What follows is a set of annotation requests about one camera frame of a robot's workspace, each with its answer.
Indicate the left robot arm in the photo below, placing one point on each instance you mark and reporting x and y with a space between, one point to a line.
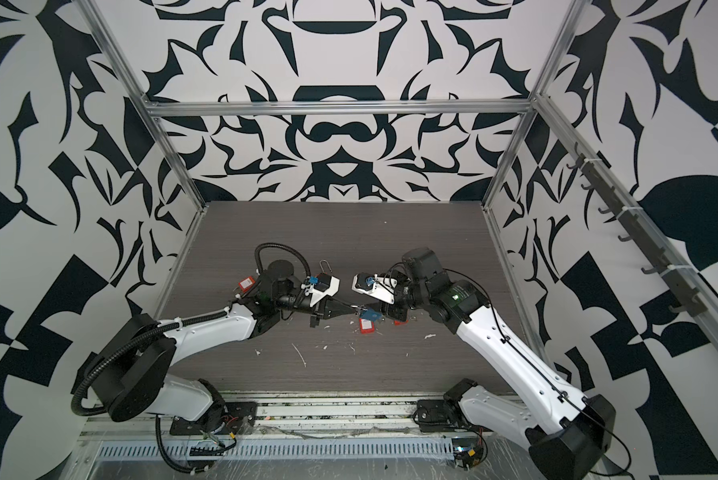
131 375

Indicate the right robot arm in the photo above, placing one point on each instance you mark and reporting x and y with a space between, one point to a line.
566 432

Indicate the black hook rail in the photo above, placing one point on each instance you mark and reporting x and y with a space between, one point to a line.
641 230

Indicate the blue padlock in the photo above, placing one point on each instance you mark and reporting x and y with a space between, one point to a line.
369 314

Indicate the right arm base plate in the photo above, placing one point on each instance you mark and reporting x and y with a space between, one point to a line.
441 415

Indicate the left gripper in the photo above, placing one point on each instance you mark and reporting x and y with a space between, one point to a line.
326 311

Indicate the red padlock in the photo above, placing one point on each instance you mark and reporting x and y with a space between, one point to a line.
366 326
245 285

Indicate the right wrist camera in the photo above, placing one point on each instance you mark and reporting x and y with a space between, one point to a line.
376 286

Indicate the aluminium frame crossbar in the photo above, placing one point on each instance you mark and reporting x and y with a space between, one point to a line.
163 110

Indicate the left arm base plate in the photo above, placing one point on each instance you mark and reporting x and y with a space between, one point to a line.
233 418

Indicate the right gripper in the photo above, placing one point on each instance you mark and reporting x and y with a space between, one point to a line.
393 310

